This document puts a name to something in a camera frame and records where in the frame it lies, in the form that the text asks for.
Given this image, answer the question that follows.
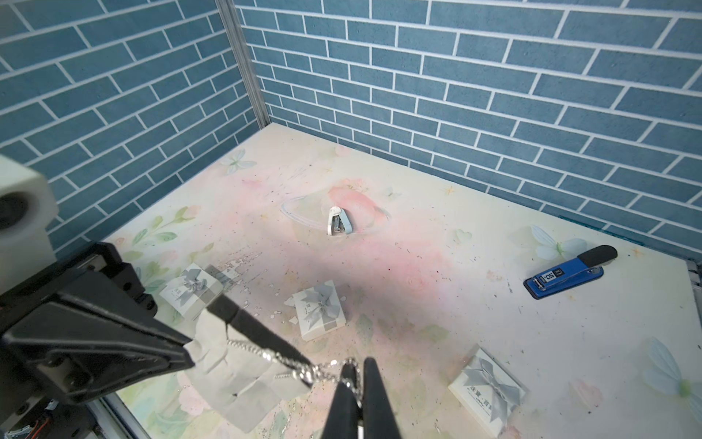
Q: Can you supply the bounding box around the left white bow gift box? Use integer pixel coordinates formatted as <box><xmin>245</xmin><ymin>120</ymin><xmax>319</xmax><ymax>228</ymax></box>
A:
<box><xmin>160</xmin><ymin>264</ymin><xmax>223</xmax><ymax>320</ymax></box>

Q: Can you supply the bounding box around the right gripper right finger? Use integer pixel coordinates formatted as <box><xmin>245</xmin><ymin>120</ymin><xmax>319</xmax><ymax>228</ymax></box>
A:
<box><xmin>362</xmin><ymin>358</ymin><xmax>401</xmax><ymax>439</ymax></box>

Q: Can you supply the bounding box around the silver chain necklace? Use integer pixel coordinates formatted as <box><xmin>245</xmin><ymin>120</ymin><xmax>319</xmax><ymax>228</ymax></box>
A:
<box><xmin>226</xmin><ymin>337</ymin><xmax>363</xmax><ymax>402</ymax></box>

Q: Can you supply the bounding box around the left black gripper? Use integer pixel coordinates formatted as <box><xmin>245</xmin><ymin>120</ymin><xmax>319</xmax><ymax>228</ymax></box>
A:
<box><xmin>1</xmin><ymin>243</ymin><xmax>194</xmax><ymax>438</ymax></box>

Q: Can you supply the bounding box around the middle white bow gift box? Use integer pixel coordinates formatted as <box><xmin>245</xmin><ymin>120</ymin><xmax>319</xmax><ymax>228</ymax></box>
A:
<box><xmin>292</xmin><ymin>281</ymin><xmax>347</xmax><ymax>341</ymax></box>

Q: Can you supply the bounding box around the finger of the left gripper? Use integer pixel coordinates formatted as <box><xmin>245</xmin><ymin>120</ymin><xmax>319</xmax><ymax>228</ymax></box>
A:
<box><xmin>207</xmin><ymin>296</ymin><xmax>312</xmax><ymax>366</ymax></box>

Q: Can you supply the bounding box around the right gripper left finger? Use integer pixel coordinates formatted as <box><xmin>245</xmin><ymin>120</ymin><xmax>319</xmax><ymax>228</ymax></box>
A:
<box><xmin>320</xmin><ymin>361</ymin><xmax>359</xmax><ymax>439</ymax></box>

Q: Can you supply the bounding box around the white bow gift box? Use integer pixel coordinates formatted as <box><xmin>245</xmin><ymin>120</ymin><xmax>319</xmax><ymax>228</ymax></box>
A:
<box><xmin>160</xmin><ymin>264</ymin><xmax>223</xmax><ymax>320</ymax></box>
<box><xmin>292</xmin><ymin>281</ymin><xmax>347</xmax><ymax>341</ymax></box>

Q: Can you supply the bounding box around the blue black stapler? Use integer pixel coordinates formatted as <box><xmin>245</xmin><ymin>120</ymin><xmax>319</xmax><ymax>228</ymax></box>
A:
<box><xmin>523</xmin><ymin>245</ymin><xmax>618</xmax><ymax>300</ymax></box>

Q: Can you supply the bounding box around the grey foam box insert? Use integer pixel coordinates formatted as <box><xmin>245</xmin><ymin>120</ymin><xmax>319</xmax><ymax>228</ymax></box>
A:
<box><xmin>185</xmin><ymin>310</ymin><xmax>311</xmax><ymax>433</ymax></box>

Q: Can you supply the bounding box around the white bow box lid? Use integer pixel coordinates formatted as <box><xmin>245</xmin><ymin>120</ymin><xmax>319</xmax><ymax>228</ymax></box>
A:
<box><xmin>448</xmin><ymin>345</ymin><xmax>529</xmax><ymax>438</ymax></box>

